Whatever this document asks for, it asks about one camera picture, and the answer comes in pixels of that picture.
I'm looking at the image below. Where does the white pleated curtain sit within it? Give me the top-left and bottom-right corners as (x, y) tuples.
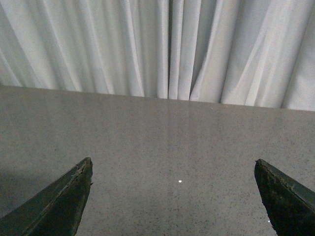
(0, 0), (315, 111)

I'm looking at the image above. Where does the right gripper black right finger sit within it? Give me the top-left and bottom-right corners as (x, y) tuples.
(254, 159), (315, 236)

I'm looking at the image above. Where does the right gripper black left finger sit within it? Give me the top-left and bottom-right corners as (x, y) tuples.
(0, 157), (93, 236)

